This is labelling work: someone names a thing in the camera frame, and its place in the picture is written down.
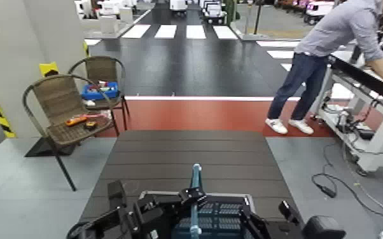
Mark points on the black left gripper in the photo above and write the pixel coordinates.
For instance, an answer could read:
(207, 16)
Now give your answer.
(154, 210)

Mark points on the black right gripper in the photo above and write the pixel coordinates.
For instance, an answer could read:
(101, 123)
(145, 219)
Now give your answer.
(283, 232)

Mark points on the blue crate with grey rim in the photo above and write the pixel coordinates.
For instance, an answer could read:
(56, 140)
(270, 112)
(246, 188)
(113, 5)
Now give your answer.
(223, 217)

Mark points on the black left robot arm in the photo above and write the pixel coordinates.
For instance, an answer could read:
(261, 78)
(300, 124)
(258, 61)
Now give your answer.
(104, 222)

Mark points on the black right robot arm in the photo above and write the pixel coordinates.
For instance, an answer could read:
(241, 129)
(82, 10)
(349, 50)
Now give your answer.
(321, 228)

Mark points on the white sneaker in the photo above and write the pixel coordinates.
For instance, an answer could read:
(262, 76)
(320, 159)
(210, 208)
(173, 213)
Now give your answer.
(301, 126)
(276, 125)

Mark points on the red thin tool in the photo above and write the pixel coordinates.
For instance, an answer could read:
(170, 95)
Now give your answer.
(98, 115)

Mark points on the black yellow tape measure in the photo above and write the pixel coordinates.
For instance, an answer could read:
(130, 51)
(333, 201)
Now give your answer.
(90, 125)

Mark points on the black power adapter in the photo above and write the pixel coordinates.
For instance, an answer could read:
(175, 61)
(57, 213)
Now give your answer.
(366, 135)

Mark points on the small white item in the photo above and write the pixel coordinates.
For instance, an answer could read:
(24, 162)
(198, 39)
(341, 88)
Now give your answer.
(90, 103)

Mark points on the orange hand tool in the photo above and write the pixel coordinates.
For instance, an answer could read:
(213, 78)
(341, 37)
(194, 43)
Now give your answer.
(75, 120)

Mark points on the blue tool box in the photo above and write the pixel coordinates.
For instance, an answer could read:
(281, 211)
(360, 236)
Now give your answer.
(94, 94)

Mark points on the small brown wicker chair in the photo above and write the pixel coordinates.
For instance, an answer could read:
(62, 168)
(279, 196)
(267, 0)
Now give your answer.
(101, 68)

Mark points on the large brown wicker chair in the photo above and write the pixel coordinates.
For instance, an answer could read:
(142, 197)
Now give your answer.
(58, 96)

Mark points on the long black panel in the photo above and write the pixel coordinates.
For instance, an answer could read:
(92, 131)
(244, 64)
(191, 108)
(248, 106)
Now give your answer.
(362, 78)

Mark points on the thin yellow black corner guard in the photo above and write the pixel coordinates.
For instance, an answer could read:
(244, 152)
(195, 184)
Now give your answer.
(86, 49)

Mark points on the white delivery cart with windows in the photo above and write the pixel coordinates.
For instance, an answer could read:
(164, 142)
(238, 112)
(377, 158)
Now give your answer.
(214, 11)

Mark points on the black pole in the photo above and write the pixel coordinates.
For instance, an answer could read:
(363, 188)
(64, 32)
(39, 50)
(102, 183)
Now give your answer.
(257, 13)

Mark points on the short yellow black corner guard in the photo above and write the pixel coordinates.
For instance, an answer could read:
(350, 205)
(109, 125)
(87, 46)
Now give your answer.
(48, 68)

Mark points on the person in grey shirt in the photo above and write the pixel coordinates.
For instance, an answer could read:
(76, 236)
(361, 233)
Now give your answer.
(335, 26)

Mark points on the white pink delivery cart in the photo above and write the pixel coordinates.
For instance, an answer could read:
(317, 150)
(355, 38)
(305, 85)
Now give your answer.
(318, 10)

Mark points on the white box pedestal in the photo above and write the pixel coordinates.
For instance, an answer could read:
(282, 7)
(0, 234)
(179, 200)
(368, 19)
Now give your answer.
(108, 24)

